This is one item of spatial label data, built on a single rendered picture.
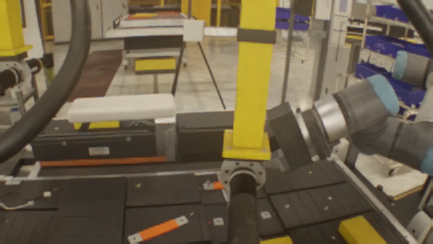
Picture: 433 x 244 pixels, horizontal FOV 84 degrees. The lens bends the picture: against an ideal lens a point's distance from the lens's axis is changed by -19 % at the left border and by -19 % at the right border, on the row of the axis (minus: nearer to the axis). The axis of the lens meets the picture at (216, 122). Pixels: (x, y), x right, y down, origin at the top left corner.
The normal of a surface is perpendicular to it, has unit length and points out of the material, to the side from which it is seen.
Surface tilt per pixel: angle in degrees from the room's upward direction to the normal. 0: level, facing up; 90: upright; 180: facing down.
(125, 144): 90
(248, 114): 90
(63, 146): 90
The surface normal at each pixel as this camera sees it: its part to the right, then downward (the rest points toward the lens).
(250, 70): -0.07, 0.43
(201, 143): 0.20, 0.43
